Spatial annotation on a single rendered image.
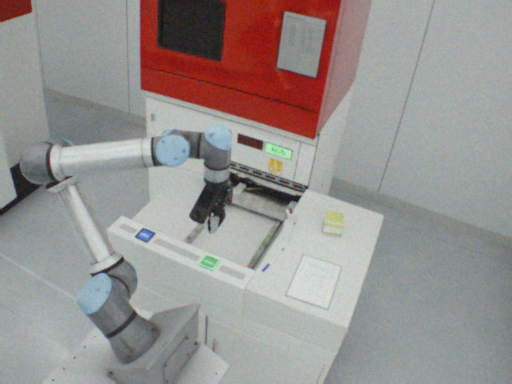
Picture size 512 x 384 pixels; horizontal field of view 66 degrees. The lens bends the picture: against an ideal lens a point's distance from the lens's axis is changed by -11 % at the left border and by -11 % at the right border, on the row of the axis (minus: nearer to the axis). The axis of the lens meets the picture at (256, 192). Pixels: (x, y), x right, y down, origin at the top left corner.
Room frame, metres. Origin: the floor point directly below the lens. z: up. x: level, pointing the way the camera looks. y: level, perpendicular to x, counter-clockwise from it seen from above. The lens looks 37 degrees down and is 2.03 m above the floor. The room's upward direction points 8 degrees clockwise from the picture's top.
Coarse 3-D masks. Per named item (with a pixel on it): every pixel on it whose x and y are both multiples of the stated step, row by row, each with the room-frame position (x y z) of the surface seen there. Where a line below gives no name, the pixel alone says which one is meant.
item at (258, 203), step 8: (248, 192) 1.54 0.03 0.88; (232, 200) 1.48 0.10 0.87; (240, 200) 1.47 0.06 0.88; (248, 200) 1.48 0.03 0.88; (256, 200) 1.49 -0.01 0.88; (264, 200) 1.49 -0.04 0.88; (272, 200) 1.50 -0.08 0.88; (248, 208) 1.46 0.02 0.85; (256, 208) 1.45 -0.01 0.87; (264, 208) 1.44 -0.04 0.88; (272, 208) 1.45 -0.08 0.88; (280, 208) 1.45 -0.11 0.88; (272, 216) 1.42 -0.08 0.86; (280, 216) 1.41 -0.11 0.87
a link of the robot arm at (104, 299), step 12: (96, 276) 0.76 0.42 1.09; (108, 276) 0.79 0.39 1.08; (84, 288) 0.72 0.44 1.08; (96, 288) 0.70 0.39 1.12; (108, 288) 0.71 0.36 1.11; (120, 288) 0.75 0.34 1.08; (84, 300) 0.67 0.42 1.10; (96, 300) 0.67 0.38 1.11; (108, 300) 0.68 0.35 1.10; (120, 300) 0.71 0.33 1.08; (84, 312) 0.66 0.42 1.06; (96, 312) 0.65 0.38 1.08; (108, 312) 0.66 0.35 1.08; (120, 312) 0.68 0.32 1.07; (96, 324) 0.64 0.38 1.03; (108, 324) 0.64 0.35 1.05; (120, 324) 0.65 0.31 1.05
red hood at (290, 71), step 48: (144, 0) 1.71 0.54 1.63; (192, 0) 1.65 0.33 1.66; (240, 0) 1.58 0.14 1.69; (288, 0) 1.52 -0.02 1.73; (336, 0) 1.46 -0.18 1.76; (144, 48) 1.71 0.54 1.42; (192, 48) 1.65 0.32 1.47; (240, 48) 1.57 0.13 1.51; (288, 48) 1.51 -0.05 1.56; (336, 48) 1.53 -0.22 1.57; (192, 96) 1.63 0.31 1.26; (240, 96) 1.56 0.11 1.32; (288, 96) 1.50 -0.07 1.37; (336, 96) 1.73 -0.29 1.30
